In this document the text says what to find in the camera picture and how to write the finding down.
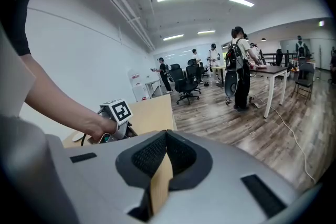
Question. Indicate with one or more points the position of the white cabinet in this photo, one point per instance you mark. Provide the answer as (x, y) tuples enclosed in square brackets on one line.
[(137, 86)]

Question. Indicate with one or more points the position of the small white desk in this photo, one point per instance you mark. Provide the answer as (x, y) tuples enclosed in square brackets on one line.
[(153, 82)]

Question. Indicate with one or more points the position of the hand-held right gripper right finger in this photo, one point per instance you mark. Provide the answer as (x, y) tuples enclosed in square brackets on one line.
[(191, 165)]

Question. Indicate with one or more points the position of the white ceiling pipes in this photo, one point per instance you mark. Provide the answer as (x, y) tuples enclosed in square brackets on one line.
[(128, 15)]

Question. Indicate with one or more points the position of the black office chair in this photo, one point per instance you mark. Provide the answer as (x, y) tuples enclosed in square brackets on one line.
[(193, 68), (183, 81)]

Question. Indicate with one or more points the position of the black railing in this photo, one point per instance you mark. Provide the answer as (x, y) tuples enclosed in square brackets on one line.
[(278, 54)]

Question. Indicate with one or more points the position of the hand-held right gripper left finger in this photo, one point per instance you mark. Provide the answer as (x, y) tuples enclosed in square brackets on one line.
[(136, 165)]

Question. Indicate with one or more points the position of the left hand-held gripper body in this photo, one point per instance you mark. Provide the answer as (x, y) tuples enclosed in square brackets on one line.
[(120, 111)]

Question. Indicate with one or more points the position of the person's left forearm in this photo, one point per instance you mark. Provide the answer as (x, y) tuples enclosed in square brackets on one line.
[(57, 102)]

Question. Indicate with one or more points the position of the person's black shirt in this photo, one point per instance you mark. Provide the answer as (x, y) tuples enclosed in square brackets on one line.
[(21, 21)]

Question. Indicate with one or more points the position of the black backpack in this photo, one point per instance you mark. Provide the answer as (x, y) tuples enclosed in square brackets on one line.
[(233, 56)]

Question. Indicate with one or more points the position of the dark table with white legs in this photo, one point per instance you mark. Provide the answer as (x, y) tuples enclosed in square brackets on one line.
[(273, 69)]

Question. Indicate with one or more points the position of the grey oval case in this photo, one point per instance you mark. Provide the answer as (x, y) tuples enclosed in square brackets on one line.
[(231, 85)]

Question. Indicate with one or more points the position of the green exit sign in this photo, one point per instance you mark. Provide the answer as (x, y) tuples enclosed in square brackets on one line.
[(321, 23)]

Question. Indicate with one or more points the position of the black folding chair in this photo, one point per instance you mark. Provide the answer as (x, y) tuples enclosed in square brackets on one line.
[(304, 78)]

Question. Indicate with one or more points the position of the person's left hand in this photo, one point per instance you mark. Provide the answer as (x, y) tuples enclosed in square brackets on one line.
[(103, 127)]

